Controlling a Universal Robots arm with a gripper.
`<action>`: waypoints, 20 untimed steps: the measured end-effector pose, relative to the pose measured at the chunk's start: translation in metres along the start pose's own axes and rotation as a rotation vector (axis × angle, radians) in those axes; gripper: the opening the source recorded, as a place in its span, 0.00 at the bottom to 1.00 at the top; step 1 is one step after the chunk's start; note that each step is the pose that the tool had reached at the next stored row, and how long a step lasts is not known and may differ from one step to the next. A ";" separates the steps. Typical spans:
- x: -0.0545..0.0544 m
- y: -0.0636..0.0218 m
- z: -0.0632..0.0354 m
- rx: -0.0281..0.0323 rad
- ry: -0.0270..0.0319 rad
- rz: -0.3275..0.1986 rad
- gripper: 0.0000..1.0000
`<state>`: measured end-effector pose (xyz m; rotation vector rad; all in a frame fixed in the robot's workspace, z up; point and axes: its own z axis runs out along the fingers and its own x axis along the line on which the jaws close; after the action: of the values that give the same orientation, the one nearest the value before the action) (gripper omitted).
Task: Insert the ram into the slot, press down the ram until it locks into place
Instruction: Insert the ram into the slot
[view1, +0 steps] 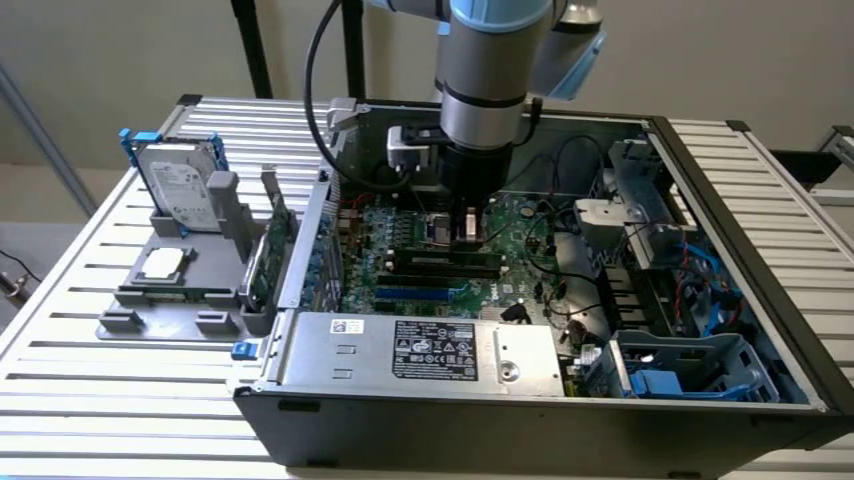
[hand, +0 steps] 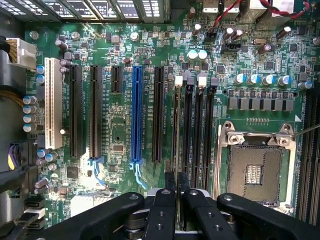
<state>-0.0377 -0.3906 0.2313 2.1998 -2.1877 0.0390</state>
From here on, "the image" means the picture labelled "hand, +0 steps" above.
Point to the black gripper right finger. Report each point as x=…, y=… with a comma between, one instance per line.
x=200, y=212

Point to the white SATA port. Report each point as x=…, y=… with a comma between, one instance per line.
x=35, y=212

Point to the blue silver capacitor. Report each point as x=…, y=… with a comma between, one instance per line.
x=253, y=79
x=284, y=80
x=268, y=80
x=202, y=55
x=192, y=55
x=305, y=85
x=240, y=78

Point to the grey PC case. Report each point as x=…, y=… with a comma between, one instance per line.
x=10, y=25

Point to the silver rear port block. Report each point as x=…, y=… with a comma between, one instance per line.
x=265, y=12

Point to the long black expansion slot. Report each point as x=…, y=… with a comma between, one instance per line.
x=95, y=112
x=158, y=112
x=75, y=112

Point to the blue expansion slot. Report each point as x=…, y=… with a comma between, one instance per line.
x=137, y=112

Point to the white PCI expansion slot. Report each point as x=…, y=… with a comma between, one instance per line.
x=53, y=100

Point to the short black expansion slot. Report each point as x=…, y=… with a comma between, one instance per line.
x=116, y=80

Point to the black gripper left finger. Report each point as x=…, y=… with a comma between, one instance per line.
x=160, y=215

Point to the black SATA port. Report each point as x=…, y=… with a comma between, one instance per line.
x=35, y=202

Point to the green motherboard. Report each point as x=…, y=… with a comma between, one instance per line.
x=120, y=112

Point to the white power connector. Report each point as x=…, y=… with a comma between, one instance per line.
x=23, y=53

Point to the thin metal locking lever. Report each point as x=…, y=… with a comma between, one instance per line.
x=307, y=130

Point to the silver CPU socket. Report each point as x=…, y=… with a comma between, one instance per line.
x=255, y=165

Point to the black RAM slot grey latch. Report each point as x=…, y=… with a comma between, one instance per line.
x=209, y=125
x=188, y=125

